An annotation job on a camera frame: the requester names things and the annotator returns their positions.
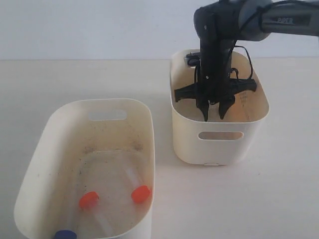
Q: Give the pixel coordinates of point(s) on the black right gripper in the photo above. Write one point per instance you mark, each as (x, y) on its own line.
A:
(206, 95)

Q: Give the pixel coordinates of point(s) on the orange cap tube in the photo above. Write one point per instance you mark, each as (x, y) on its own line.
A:
(90, 202)
(138, 190)

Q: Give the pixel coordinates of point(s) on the blue cap tube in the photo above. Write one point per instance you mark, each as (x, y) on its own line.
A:
(68, 228)

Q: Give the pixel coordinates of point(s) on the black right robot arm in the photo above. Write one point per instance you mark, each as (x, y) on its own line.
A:
(219, 26)

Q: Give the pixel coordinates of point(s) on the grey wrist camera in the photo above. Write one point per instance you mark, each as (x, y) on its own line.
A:
(192, 59)

